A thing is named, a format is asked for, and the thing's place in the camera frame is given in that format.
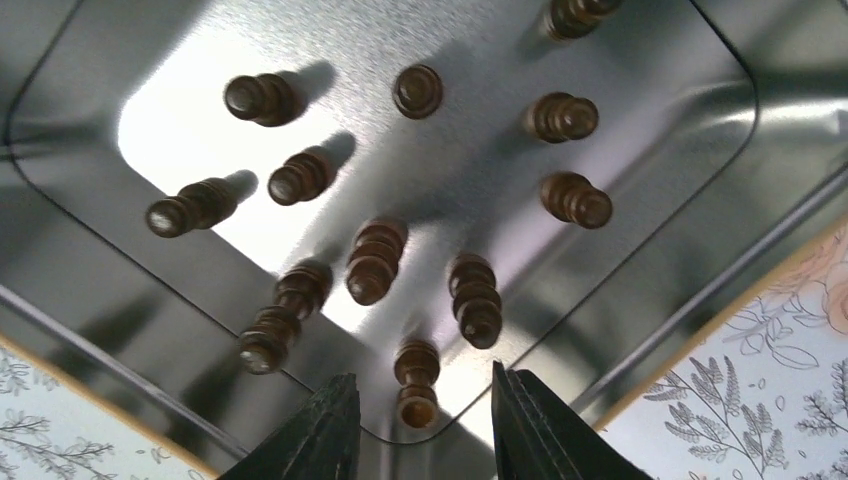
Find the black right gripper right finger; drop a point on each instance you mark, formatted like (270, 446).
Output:
(538, 436)

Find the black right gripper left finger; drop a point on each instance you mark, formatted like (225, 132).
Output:
(321, 440)

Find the dark chess piece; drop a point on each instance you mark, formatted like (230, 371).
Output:
(299, 294)
(476, 304)
(374, 261)
(416, 369)

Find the dark chess piece in tin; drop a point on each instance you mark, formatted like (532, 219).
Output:
(476, 304)
(374, 261)
(299, 294)

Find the floral table mat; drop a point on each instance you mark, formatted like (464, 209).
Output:
(763, 396)

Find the dark pawn in tin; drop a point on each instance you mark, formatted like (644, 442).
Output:
(197, 206)
(571, 198)
(303, 177)
(566, 20)
(417, 91)
(560, 117)
(266, 99)

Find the yellow metal tin box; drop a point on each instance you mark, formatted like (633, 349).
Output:
(722, 143)

